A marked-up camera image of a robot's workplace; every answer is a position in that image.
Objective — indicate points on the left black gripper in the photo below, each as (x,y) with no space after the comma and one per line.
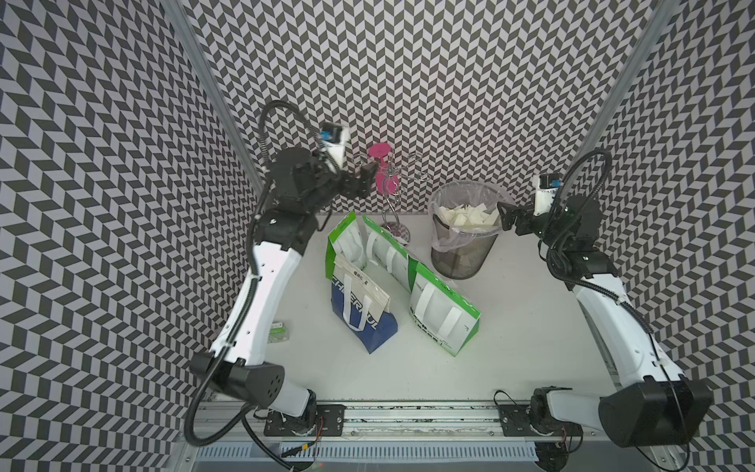
(364,181)

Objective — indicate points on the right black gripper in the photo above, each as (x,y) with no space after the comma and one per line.
(507,219)

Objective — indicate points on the green white bag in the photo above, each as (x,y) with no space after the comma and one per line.
(443,313)
(384,250)
(346,240)

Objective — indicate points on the blue white paper bag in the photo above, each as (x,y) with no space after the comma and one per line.
(361,305)

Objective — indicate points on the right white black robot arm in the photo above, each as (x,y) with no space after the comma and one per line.
(655,403)

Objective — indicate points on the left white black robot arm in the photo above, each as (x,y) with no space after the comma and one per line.
(299,184)

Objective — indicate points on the shredded paper pieces pile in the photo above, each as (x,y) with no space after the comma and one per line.
(469,218)

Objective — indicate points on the black mesh trash bin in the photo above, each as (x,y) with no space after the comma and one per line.
(464,262)

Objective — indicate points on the clear plastic bin liner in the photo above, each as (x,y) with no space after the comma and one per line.
(464,192)

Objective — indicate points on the small green white packet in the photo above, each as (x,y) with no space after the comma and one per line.
(278,332)

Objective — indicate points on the pink top wire stand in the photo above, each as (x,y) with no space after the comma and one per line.
(393,181)

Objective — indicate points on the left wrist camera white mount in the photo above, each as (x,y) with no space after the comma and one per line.
(336,138)

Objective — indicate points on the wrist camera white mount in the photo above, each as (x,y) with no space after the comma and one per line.
(546,186)
(336,138)

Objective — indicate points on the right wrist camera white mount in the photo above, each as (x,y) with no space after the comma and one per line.
(546,186)

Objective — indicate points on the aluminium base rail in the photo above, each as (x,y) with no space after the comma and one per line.
(415,436)

